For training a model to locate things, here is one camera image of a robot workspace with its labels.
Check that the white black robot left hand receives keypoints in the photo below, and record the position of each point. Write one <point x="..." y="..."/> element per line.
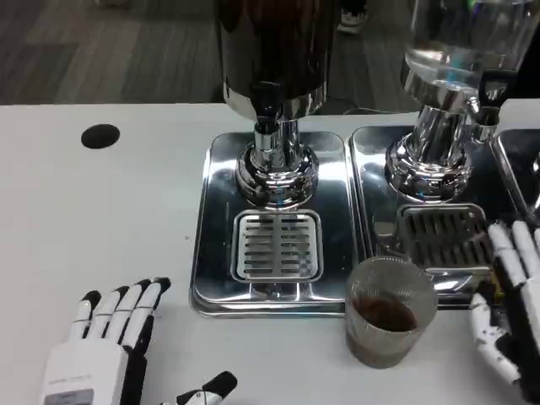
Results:
<point x="84" y="363"/>

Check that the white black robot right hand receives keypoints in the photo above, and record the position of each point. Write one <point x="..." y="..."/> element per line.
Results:
<point x="525" y="304"/>

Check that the clear ribbed glass cup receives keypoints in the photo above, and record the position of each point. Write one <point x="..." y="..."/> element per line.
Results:
<point x="388" y="320"/>

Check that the steel slotted drip grid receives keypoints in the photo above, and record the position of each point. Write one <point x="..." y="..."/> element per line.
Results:
<point x="277" y="246"/>
<point x="443" y="236"/>

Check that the steel drip tray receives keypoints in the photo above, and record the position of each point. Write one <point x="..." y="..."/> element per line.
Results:
<point x="211" y="253"/>
<point x="375" y="202"/>
<point x="516" y="169"/>

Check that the clear drink dispenser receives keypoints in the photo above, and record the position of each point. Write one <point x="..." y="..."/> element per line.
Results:
<point x="436" y="139"/>

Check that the black round counter grommet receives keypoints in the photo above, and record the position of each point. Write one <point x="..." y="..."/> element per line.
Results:
<point x="100" y="136"/>

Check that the black chrome dispenser tap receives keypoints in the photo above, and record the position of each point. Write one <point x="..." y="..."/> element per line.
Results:
<point x="266" y="135"/>

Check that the person's foot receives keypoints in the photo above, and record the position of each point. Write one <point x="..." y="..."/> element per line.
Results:
<point x="353" y="17"/>

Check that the dark drink dispenser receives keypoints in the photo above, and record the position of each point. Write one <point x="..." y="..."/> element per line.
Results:
<point x="276" y="46"/>

